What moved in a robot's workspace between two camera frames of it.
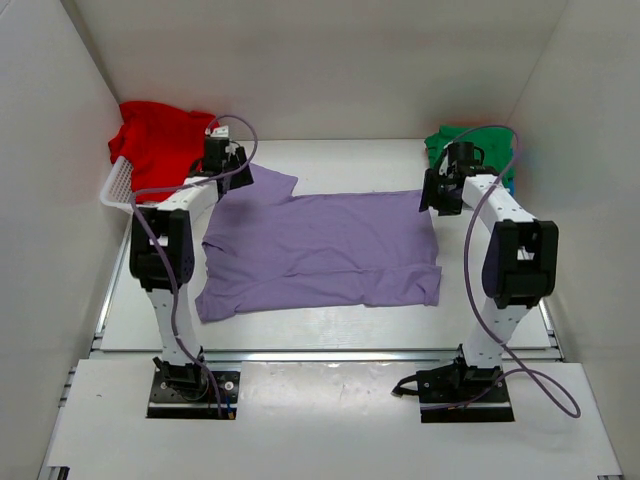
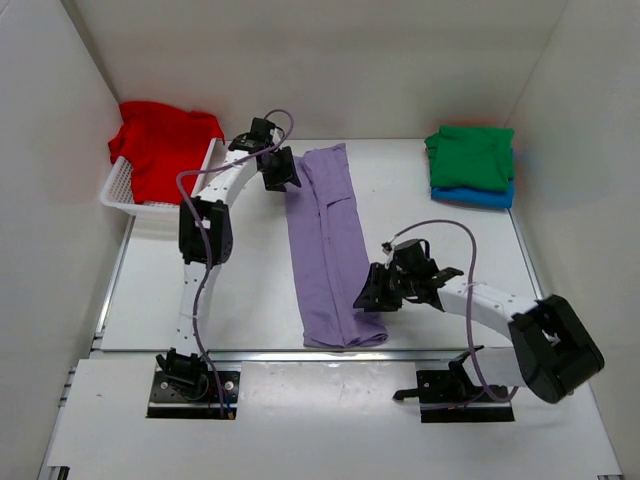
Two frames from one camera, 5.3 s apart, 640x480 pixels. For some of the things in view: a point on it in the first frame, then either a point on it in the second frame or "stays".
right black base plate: (459, 384) stays
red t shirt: (162, 144) stays
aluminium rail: (399, 354) stays
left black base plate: (189, 394) stays
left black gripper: (238, 173) → (279, 167)
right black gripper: (439, 192) → (378, 286)
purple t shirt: (265, 248) → (328, 253)
